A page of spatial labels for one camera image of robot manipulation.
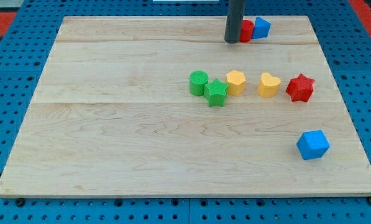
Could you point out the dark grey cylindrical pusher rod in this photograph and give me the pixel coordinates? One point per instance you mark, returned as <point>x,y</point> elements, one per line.
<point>234,20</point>

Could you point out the yellow heart block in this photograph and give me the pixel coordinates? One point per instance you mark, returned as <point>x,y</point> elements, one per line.
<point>268,85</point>

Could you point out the green star block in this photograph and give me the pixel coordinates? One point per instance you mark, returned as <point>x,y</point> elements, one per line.
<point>216,93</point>

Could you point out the red star block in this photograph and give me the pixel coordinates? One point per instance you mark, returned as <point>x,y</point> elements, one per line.
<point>300,88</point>

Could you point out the red cylinder block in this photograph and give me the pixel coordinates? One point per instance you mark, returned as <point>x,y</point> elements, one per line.
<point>246,32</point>

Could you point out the blue triangle block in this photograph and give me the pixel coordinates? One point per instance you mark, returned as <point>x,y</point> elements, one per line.
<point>261,28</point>

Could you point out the yellow hexagon block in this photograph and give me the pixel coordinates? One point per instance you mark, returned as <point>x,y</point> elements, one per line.
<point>236,81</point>

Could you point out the green cylinder block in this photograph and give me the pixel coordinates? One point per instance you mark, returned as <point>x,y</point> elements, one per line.
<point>198,79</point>

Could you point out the light wooden board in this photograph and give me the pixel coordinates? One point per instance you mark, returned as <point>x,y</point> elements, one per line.
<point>112,116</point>

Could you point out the blue cube block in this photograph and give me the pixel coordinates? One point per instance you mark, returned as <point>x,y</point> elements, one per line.
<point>312,144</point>

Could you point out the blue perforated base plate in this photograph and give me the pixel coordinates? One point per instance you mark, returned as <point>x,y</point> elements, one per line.
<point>25,47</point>

